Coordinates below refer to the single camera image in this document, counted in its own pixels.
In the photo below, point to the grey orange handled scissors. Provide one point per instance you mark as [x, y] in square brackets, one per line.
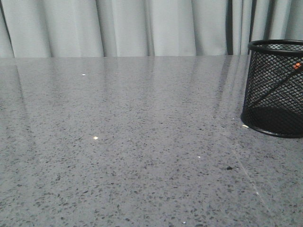
[297, 69]

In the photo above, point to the black mesh pen bucket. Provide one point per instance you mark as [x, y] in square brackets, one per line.
[280, 114]

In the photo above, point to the grey pleated curtain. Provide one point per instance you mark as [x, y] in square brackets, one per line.
[124, 28]

